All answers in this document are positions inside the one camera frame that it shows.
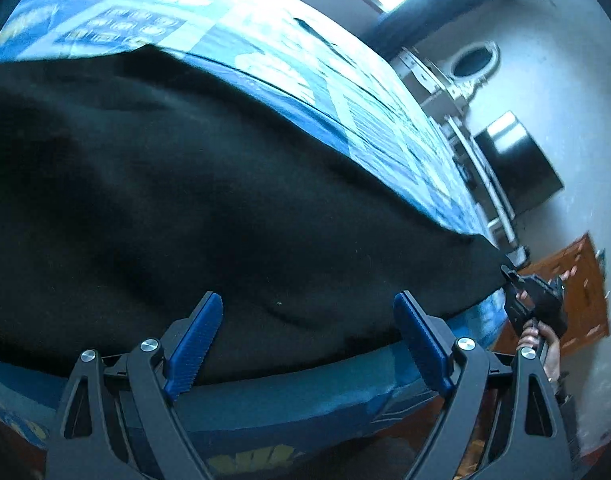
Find black pants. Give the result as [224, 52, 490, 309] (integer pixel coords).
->
[0, 45, 516, 386]

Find white oval mirror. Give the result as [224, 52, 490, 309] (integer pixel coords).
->
[448, 40, 501, 82]

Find blue printed blanket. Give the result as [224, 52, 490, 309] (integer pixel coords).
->
[0, 0, 516, 480]

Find brown wooden cabinet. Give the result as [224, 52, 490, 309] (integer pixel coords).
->
[490, 232, 611, 357]

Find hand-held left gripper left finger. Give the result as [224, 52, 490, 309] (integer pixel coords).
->
[43, 291, 224, 480]

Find black box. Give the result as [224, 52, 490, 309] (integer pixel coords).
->
[473, 110, 565, 222]

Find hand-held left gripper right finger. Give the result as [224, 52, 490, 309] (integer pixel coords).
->
[393, 291, 573, 480]

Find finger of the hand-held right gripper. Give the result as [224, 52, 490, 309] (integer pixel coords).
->
[500, 264, 525, 292]

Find person's right hand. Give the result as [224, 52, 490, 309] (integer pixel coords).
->
[517, 320, 562, 383]

